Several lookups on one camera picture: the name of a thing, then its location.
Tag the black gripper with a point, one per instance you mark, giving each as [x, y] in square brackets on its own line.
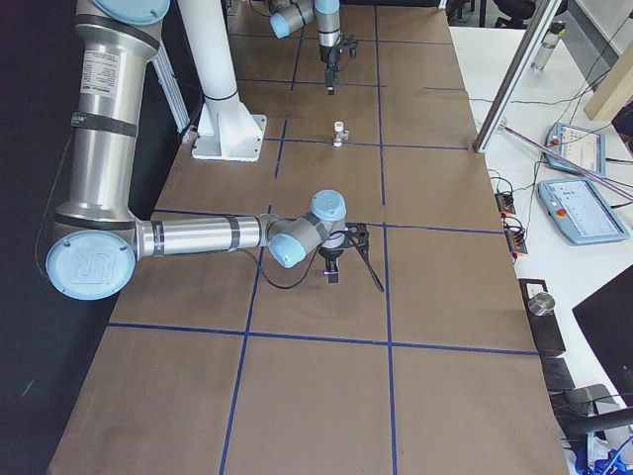
[328, 55]
[329, 256]

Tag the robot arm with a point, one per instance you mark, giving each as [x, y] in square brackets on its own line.
[287, 16]
[121, 150]

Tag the metal cup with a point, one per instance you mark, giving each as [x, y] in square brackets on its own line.
[541, 304]

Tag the black control box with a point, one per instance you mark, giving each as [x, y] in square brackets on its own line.
[545, 330]

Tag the water bottle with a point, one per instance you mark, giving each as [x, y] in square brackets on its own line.
[549, 42]

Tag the near teach pendant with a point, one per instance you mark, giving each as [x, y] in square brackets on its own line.
[579, 212]

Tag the teach pendant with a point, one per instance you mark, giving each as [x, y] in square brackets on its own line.
[579, 212]
[579, 146]

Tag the far teach pendant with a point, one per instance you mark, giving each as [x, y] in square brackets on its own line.
[579, 146]

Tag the white pedestal column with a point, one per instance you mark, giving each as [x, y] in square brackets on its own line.
[227, 130]

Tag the aluminium frame post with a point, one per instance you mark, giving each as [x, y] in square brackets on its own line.
[544, 13]

